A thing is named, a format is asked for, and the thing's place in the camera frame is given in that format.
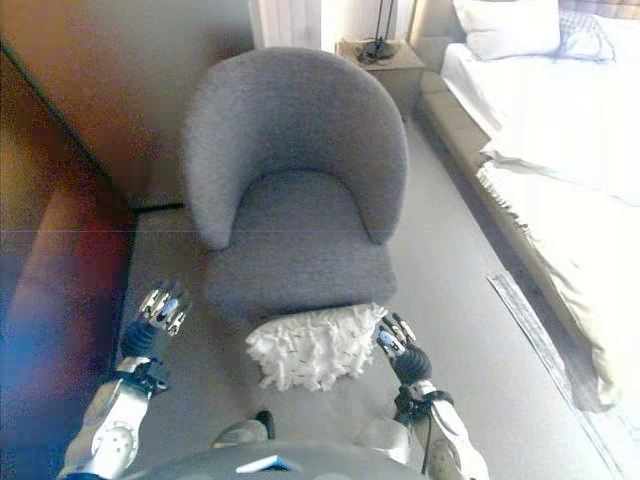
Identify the white ribbed radiator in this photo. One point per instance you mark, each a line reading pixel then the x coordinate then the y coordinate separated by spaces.
pixel 285 22

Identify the cream fringed blanket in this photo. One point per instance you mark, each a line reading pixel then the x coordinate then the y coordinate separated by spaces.
pixel 580 260

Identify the robot leg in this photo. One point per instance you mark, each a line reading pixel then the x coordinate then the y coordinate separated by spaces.
pixel 250 430
pixel 387 440

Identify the beige bedside table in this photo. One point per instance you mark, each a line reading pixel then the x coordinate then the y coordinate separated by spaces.
pixel 397 75

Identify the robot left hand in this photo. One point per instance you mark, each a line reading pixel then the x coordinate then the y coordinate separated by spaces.
pixel 140 337

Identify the robot left leg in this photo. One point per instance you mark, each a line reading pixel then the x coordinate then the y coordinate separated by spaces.
pixel 250 430

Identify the white bed duvet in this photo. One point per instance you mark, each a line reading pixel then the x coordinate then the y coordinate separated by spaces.
pixel 550 110

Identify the robot right leg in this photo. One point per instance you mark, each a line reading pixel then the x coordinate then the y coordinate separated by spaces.
pixel 387 440

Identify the grey patterned rug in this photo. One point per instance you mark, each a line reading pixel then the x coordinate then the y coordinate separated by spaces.
pixel 565 370

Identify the brown wooden wardrobe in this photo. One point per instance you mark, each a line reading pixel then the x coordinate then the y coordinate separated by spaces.
pixel 45 240

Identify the grey fabric armchair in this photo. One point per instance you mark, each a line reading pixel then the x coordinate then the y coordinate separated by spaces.
pixel 300 240

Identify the plain white pillow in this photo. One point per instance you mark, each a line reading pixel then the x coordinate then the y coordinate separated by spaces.
pixel 510 27

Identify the grey robot torso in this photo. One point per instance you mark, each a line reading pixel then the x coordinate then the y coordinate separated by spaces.
pixel 210 465

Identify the beige upholstered bed frame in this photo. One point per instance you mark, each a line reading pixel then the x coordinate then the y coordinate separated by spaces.
pixel 450 120

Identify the grey patterned fringed pillow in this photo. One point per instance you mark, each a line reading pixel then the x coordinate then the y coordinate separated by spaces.
pixel 585 40

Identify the robot left silver arm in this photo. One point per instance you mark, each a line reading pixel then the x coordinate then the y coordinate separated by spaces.
pixel 112 430

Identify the robot right silver arm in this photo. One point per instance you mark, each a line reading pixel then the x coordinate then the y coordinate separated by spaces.
pixel 452 435

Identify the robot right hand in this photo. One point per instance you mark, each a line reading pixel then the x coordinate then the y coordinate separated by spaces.
pixel 412 367

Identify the white fringed cushion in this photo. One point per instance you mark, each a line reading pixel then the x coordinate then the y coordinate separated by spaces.
pixel 310 350

